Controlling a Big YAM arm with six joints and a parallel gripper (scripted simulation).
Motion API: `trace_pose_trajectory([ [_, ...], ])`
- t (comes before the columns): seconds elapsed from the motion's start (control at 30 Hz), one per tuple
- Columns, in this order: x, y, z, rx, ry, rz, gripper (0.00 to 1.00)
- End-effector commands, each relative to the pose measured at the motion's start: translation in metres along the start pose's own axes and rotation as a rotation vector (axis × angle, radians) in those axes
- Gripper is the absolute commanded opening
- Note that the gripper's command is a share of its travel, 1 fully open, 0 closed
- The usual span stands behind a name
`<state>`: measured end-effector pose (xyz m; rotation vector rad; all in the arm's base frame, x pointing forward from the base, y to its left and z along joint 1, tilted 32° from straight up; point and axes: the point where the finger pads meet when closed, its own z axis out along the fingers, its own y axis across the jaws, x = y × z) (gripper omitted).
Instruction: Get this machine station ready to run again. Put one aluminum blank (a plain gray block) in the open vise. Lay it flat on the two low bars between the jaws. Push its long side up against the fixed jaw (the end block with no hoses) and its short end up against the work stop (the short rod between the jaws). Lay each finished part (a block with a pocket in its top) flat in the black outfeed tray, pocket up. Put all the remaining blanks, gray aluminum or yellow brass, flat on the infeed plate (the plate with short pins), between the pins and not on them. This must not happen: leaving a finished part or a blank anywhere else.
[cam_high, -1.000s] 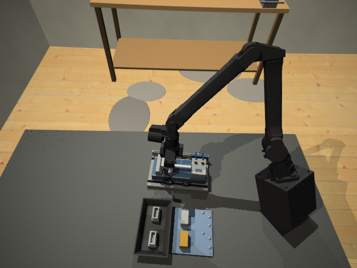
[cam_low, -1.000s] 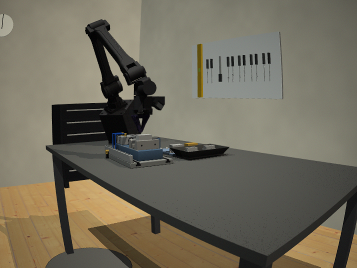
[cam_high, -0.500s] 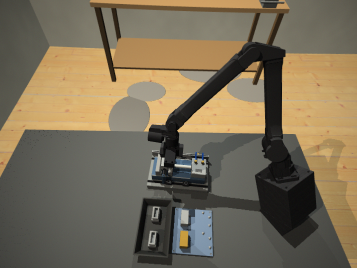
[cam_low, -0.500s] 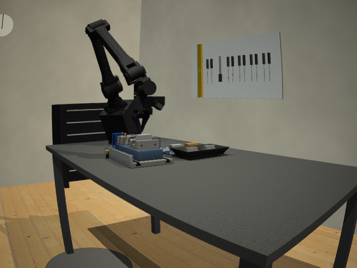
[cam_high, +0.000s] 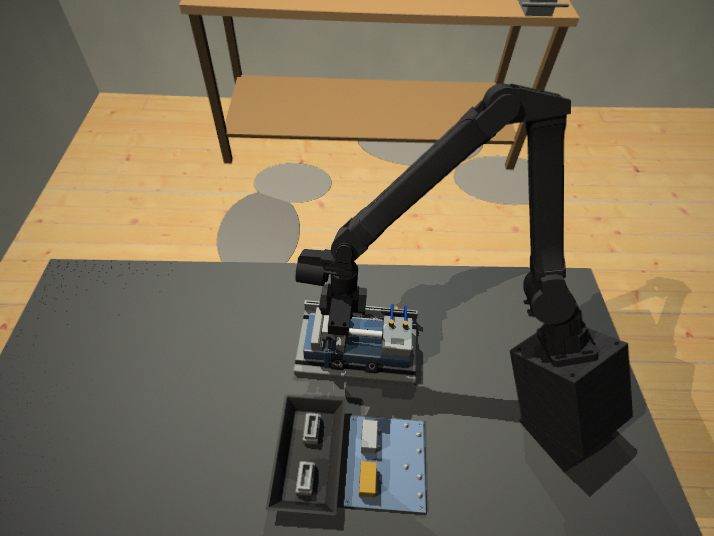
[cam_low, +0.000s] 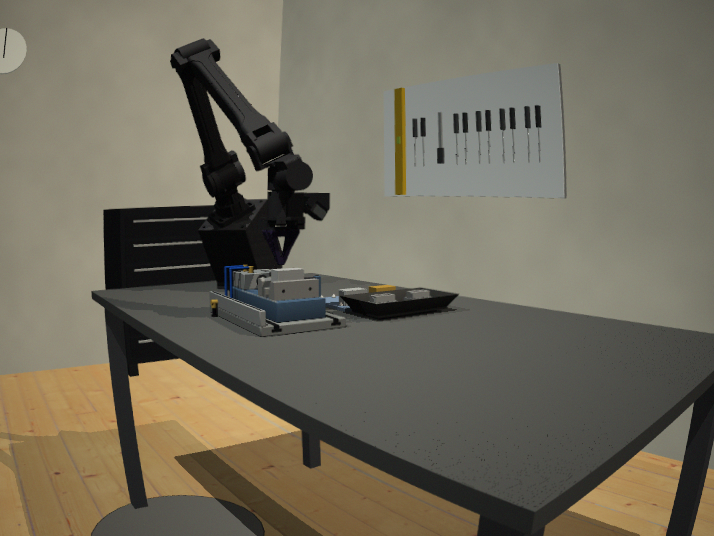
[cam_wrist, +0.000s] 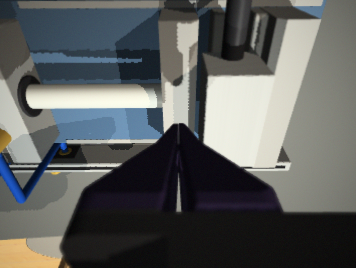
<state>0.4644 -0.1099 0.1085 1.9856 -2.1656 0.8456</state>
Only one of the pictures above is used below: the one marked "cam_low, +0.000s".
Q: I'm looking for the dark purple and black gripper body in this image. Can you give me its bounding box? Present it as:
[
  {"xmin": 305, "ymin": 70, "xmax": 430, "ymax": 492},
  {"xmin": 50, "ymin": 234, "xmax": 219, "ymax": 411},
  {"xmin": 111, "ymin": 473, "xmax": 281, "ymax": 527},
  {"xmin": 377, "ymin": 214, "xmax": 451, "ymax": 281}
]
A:
[{"xmin": 258, "ymin": 191, "xmax": 305, "ymax": 230}]

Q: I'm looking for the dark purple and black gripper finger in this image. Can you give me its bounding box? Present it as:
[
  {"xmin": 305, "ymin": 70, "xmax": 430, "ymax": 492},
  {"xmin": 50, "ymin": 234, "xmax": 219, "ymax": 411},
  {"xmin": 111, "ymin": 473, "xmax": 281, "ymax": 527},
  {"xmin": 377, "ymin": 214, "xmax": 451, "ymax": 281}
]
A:
[
  {"xmin": 267, "ymin": 230, "xmax": 300, "ymax": 265},
  {"xmin": 262, "ymin": 230, "xmax": 289, "ymax": 262}
]

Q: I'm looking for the yellow block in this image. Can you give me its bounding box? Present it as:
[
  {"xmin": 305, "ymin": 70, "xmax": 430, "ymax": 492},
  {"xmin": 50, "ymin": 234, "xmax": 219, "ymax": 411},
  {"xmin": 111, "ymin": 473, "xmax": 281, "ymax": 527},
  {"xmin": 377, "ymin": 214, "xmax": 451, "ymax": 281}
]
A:
[{"xmin": 369, "ymin": 285, "xmax": 396, "ymax": 293}]

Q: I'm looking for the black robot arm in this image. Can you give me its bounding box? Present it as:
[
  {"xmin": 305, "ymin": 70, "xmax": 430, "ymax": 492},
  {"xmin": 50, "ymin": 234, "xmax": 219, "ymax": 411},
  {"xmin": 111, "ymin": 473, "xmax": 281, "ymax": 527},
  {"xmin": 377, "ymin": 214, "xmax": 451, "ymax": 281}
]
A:
[{"xmin": 170, "ymin": 39, "xmax": 330, "ymax": 228}]

